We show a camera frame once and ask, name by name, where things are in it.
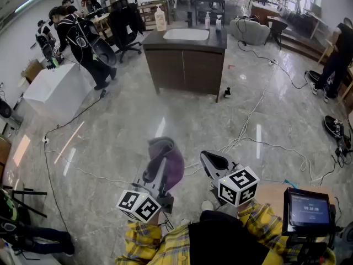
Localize black floor cable with adapter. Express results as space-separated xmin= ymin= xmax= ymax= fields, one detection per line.
xmin=44 ymin=88 xmax=107 ymax=231

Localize large pump bottle orange label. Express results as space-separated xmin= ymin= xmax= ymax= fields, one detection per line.
xmin=154 ymin=4 xmax=168 ymax=32

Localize person's black trousers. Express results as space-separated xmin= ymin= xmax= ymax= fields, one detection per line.
xmin=189 ymin=210 xmax=270 ymax=265

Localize black touchscreen display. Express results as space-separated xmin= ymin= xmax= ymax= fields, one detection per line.
xmin=282 ymin=187 xmax=336 ymax=237

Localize black round floor fan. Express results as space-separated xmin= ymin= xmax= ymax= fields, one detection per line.
xmin=0 ymin=97 xmax=13 ymax=120

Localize white floor cable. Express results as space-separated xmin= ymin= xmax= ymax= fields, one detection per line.
xmin=184 ymin=62 xmax=315 ymax=186

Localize person's left forearm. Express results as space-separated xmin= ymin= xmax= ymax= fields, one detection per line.
xmin=121 ymin=211 xmax=166 ymax=259

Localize white sink basin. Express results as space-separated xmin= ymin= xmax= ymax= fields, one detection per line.
xmin=163 ymin=28 xmax=210 ymax=41

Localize person's yellow plaid shirt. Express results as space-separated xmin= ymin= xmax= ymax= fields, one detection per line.
xmin=154 ymin=225 xmax=206 ymax=265

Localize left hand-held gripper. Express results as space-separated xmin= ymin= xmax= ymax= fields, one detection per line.
xmin=116 ymin=149 xmax=174 ymax=222

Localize wooden shelf table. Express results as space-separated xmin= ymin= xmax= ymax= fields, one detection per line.
xmin=137 ymin=0 xmax=176 ymax=31

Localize white block cabinet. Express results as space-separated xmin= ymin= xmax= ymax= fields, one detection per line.
xmin=23 ymin=63 xmax=93 ymax=124

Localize purple cloth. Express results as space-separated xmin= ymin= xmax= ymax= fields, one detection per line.
xmin=147 ymin=136 xmax=185 ymax=190

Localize light wooden bench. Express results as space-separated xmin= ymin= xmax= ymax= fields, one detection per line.
xmin=317 ymin=39 xmax=336 ymax=65

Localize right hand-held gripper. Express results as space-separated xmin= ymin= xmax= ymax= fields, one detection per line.
xmin=200 ymin=150 xmax=260 ymax=207

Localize cardboard box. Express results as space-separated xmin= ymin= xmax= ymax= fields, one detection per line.
xmin=21 ymin=59 xmax=44 ymax=84

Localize person's right forearm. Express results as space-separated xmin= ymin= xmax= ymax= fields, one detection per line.
xmin=237 ymin=199 xmax=293 ymax=259

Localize dark vanity cabinet black top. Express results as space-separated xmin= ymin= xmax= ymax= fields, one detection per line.
xmin=142 ymin=23 xmax=228 ymax=103

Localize black office chair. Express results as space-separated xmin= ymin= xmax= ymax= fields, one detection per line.
xmin=109 ymin=0 xmax=144 ymax=63

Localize grey armchair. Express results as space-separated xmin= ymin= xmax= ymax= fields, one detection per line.
xmin=229 ymin=18 xmax=271 ymax=46

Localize black hard-shell backpack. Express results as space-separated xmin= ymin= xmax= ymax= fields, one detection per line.
xmin=92 ymin=37 xmax=117 ymax=67

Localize black round tray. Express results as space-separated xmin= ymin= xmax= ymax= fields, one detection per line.
xmin=324 ymin=114 xmax=345 ymax=140

